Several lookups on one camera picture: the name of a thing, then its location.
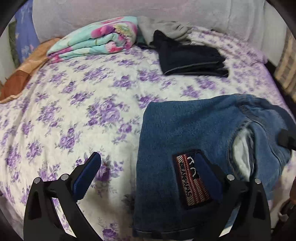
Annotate blue patterned cloth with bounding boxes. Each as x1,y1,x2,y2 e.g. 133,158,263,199
15,0,40,63

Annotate striped curtain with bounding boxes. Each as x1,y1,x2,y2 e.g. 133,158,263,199
274,28,296,102

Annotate orange brown pillow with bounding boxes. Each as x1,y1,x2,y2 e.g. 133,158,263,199
1,38,60,104

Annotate folded teal floral blanket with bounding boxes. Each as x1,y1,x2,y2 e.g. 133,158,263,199
47,16,137,63

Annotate folded black pants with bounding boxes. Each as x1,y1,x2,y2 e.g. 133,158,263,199
152,30,229,77

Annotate purple floral bedspread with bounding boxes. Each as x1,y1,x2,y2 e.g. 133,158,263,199
1,27,287,240

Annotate blue denim jeans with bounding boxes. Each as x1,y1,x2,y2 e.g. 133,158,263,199
133,94,295,240

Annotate grey garment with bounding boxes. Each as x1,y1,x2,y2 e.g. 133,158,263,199
137,16,192,48

